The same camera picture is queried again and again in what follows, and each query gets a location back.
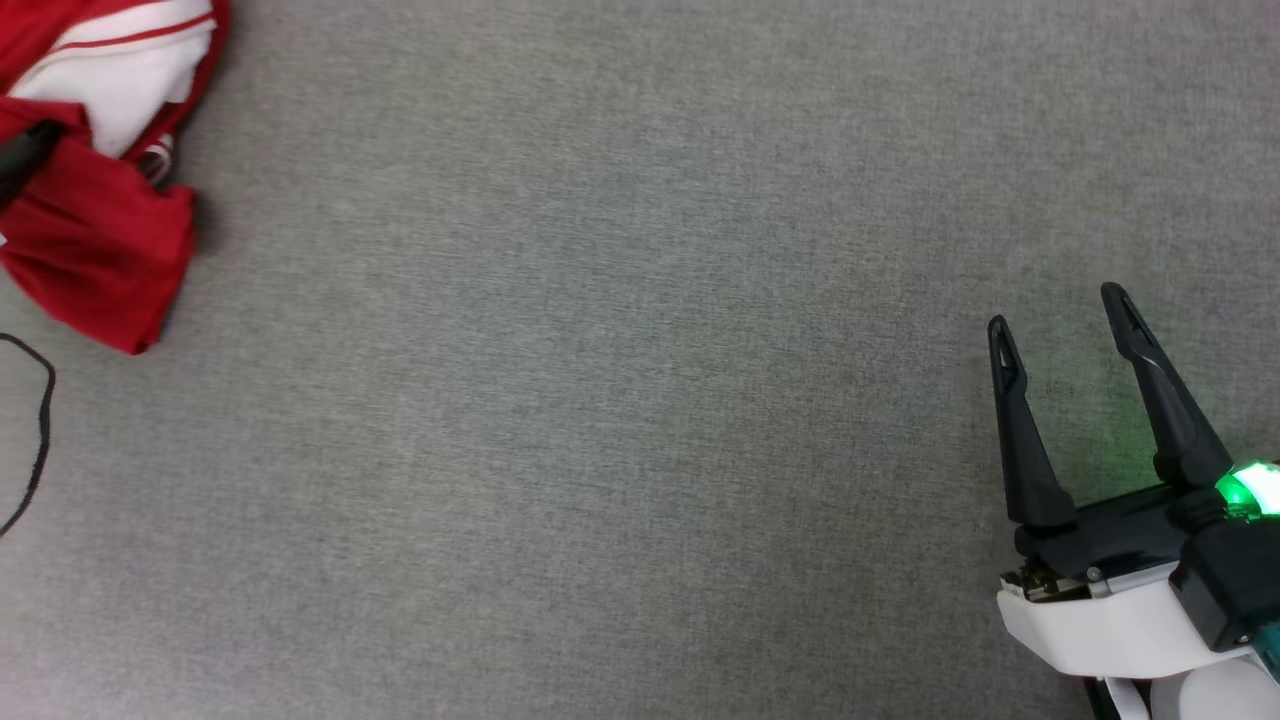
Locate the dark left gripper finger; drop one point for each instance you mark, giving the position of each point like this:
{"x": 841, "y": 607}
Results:
{"x": 25, "y": 155}

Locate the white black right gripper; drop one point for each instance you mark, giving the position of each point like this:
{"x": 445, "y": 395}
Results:
{"x": 1100, "y": 620}

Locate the red and white basketball jersey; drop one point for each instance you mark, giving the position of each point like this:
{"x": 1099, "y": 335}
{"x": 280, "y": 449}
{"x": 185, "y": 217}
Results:
{"x": 95, "y": 250}

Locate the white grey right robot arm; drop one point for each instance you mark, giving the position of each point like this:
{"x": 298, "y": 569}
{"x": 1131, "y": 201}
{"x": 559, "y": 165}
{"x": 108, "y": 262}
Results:
{"x": 1215, "y": 695}

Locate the grey fabric sofa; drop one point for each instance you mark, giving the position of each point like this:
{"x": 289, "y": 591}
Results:
{"x": 600, "y": 400}

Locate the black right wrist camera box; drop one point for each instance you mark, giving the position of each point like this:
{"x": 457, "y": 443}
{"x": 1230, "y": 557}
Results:
{"x": 1235, "y": 580}

